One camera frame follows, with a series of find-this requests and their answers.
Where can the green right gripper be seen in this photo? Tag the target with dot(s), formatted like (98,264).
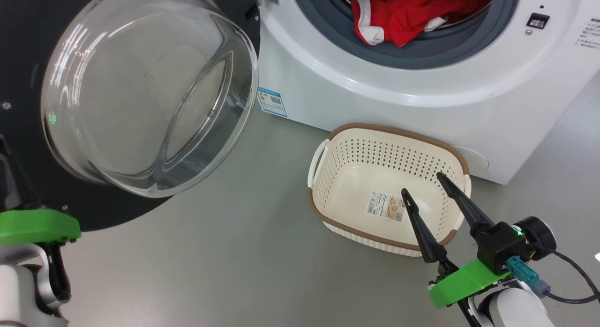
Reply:
(461,282)

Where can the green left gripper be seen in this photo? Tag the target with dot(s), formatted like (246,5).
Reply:
(37,226)

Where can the round black glass washer door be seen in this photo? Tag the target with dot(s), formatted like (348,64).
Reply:
(140,83)

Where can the red and white garment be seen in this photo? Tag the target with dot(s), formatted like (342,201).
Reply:
(408,18)

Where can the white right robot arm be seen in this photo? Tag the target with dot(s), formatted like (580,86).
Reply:
(515,308)

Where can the printed product label sticker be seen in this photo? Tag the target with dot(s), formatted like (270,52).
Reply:
(386,206)

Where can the cream perforated laundry basket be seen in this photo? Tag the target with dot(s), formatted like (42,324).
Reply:
(356,153)

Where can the white front-load washing machine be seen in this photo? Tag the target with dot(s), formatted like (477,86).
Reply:
(422,92)

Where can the blue energy label sticker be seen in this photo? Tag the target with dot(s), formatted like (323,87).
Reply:
(272,102)

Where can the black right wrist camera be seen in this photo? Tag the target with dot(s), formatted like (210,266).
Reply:
(501,245)

